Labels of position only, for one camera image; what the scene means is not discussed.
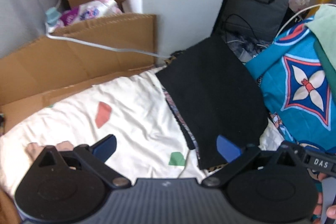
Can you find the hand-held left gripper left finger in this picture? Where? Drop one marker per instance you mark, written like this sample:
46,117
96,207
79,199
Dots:
105,146

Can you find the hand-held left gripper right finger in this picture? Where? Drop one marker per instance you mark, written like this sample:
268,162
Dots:
228,149

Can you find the black shorts bear print trim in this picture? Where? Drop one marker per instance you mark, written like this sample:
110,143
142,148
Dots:
210,98

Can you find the person's right hand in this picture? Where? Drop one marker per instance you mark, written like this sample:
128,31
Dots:
331,214

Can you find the cream printed bedsheet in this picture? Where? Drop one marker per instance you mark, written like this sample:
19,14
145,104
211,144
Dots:
131,108

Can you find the person's foot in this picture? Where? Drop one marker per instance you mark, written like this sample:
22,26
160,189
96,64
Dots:
34,149

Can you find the teal printed blanket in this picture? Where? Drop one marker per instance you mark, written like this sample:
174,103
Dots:
288,87

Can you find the brown cardboard sheet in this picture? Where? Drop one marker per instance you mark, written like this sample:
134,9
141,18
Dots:
78,61

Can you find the leopard print garment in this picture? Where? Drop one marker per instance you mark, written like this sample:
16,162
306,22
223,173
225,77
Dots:
172,61

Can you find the green cloth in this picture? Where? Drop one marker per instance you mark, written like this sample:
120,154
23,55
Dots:
328,29

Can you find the teal power adapter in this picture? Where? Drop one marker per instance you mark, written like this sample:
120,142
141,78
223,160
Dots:
52,18

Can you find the grey laptop bag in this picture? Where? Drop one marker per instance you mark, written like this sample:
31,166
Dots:
257,11

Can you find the white pink tissue pack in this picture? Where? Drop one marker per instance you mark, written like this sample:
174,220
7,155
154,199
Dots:
102,3

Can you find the plastic wrapped grey mattress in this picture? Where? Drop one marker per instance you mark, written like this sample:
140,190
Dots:
21,3

